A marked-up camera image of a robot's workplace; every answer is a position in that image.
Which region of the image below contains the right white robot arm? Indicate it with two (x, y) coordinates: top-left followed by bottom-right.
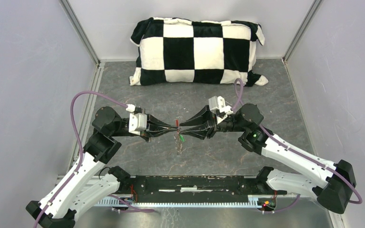
(180, 104), (356, 214)

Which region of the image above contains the black and white checkered pillow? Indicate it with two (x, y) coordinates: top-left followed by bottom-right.
(129, 17), (268, 86)

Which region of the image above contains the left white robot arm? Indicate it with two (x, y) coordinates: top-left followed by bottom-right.
(26, 104), (178, 228)

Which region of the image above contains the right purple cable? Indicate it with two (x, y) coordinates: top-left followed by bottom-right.
(231, 78), (363, 215)

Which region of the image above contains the purple cable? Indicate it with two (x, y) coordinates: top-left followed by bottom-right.
(231, 78), (363, 215)
(33, 91), (155, 228)

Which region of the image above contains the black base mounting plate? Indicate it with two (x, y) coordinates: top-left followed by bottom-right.
(110, 175), (287, 203)

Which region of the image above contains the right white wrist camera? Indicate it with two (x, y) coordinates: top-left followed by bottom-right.
(208, 96), (234, 124)

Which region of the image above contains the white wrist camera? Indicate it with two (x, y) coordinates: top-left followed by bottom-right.
(128, 113), (147, 135)
(208, 96), (234, 124)

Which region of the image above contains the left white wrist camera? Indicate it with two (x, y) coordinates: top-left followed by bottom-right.
(128, 113), (147, 135)

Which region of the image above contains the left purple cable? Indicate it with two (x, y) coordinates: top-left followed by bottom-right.
(33, 91), (155, 228)

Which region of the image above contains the green key tag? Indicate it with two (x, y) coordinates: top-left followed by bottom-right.
(179, 135), (185, 142)

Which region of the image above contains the white slotted cable duct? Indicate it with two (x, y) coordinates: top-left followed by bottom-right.
(94, 197), (261, 209)

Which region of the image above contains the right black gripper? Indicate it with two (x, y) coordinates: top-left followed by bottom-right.
(180, 104), (247, 140)

